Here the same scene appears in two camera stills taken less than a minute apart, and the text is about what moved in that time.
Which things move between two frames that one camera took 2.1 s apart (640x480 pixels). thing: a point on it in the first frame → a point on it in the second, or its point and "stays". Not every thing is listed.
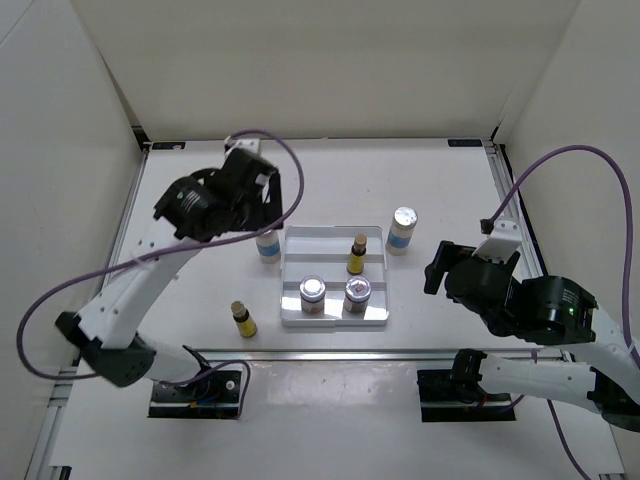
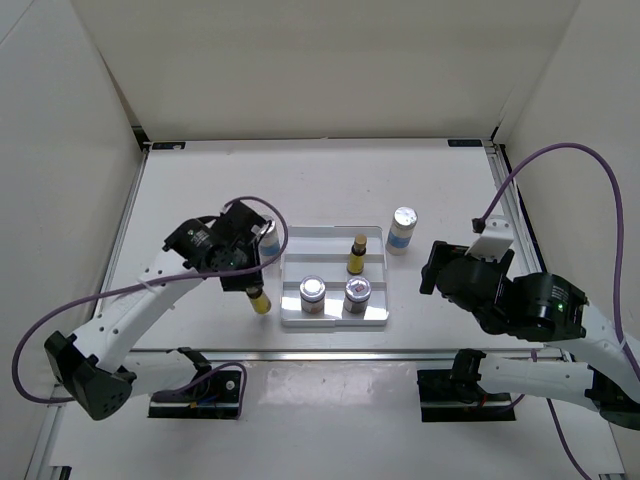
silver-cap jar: x=357 y=293 stays
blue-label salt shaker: x=268 y=247 stays
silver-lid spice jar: x=312 y=291 stays
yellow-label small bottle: x=245 y=324 → x=259 y=299
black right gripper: x=447 y=253 stays
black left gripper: x=269 y=211 → x=251 y=277
